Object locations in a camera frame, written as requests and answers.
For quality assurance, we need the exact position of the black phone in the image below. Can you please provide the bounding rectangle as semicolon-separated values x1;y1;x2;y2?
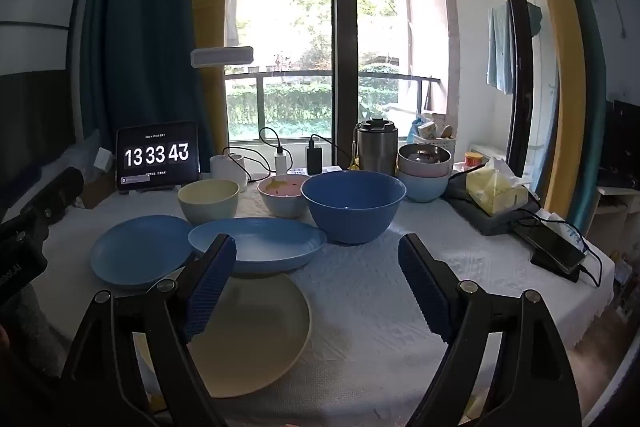
512;221;585;274

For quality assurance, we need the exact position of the white lamp base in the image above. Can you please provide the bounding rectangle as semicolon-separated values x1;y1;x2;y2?
209;152;248;192

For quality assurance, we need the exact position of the cardboard box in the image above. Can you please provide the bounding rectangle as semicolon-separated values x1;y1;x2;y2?
80;172;116;209

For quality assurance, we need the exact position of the pale green bowl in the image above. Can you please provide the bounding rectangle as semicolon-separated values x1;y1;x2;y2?
177;179;240;225

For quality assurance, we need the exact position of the hanging light blue towel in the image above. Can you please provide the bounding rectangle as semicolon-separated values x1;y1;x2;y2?
486;2;514;95

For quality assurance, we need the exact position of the steel tumbler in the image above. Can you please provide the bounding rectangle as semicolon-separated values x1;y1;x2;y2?
356;118;399;176

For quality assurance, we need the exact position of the small white box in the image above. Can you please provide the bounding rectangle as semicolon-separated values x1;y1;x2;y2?
93;147;114;172

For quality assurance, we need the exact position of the dark grey tray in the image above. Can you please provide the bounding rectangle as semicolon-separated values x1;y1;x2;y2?
442;172;540;236

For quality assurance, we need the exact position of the white lamp head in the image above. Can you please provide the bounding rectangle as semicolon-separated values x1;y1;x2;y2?
190;46;254;69

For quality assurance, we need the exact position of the tablet showing clock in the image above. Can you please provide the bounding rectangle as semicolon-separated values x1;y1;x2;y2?
115;121;201;192

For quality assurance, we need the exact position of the deep blue plate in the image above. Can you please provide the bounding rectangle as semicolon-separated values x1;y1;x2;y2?
188;218;326;275

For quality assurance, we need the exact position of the white charger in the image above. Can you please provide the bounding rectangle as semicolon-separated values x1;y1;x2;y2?
274;145;288;176

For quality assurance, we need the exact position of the white tablecloth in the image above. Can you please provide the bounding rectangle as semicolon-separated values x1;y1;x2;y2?
32;191;614;426

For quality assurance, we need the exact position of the black charger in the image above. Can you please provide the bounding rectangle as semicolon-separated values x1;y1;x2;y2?
306;136;323;176

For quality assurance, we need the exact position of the light blue bowl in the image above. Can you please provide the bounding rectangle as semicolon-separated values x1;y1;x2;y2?
397;171;449;202

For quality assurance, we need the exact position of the cream plate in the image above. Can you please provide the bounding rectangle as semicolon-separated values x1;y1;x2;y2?
133;272;313;400

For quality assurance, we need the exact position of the pink strawberry bowl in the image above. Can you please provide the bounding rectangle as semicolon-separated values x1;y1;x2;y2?
257;173;308;219

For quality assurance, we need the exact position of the white power strip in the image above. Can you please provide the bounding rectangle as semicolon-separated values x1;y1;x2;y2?
286;164;344;178

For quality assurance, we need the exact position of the teal curtain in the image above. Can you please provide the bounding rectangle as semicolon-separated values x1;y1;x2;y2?
74;0;214;159

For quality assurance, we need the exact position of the large blue bowl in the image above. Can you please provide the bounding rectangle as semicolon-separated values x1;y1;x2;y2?
300;170;407;245

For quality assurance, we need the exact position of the pink bowl with steel bowl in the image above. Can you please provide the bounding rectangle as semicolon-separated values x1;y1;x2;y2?
398;143;452;178

